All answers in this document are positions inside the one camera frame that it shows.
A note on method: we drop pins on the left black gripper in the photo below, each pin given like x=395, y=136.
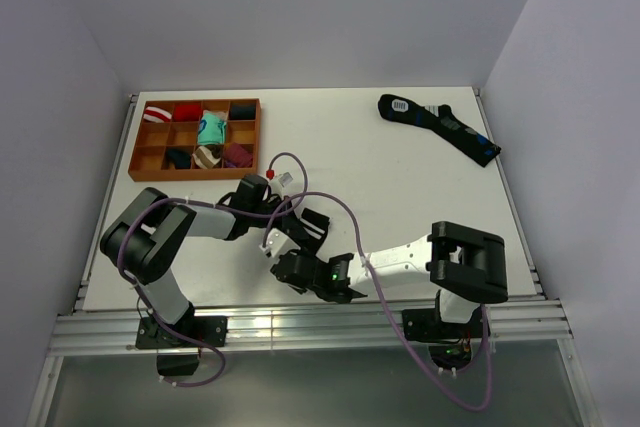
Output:
x=283, y=205

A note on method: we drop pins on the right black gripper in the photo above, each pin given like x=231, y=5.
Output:
x=304, y=249

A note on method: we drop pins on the black white-striped sock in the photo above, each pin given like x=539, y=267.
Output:
x=317, y=225

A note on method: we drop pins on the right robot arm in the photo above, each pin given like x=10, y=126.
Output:
x=468, y=266

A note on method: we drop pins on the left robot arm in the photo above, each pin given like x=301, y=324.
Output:
x=144, y=240

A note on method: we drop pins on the maroon purple rolled sock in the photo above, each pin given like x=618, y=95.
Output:
x=236, y=156

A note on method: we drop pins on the beige brown rolled sock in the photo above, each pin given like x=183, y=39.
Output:
x=208, y=156

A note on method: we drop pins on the dark teal rolled sock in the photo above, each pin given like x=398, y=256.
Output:
x=179, y=159

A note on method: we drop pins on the orange compartment tray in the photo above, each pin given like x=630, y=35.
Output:
x=196, y=139

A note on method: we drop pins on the dark navy rolled sock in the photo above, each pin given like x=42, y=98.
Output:
x=242, y=111

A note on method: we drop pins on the red white striped rolled sock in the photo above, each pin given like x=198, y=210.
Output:
x=153, y=114

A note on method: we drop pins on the black blue patterned sock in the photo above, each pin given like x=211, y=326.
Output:
x=441, y=121

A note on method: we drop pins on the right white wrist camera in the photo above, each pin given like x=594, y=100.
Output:
x=278, y=244

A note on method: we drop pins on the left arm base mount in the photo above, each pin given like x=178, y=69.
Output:
x=180, y=349

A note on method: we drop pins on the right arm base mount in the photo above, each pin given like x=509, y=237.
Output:
x=424, y=325

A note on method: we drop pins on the aluminium front rail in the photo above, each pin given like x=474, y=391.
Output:
x=301, y=327

